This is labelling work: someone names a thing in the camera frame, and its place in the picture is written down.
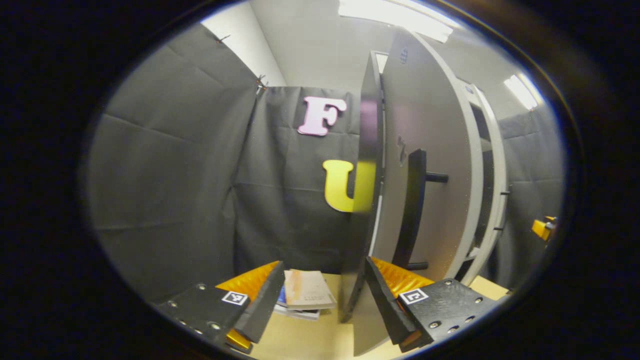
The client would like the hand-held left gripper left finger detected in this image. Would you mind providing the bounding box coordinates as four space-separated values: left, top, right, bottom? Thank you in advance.
152 260 286 353

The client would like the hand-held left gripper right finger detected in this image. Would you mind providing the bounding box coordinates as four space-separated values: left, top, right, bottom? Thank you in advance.
364 256 496 351

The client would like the grey shoe cabinet door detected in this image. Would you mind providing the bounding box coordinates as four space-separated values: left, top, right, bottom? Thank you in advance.
352 27 485 357
467 80 511 288

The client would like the grey shoe cabinet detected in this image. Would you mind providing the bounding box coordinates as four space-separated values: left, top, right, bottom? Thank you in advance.
340 50 511 323

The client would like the stack of books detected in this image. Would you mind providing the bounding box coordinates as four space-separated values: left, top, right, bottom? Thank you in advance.
274 269 337 321

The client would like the small ceiling light panel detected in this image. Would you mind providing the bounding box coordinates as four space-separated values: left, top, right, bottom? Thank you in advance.
503 74 543 111

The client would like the large ceiling light panel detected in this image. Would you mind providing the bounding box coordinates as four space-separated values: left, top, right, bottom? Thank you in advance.
339 0 461 43

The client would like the black door handle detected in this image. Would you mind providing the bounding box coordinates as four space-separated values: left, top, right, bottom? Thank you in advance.
392 149 449 271
492 185 512 233

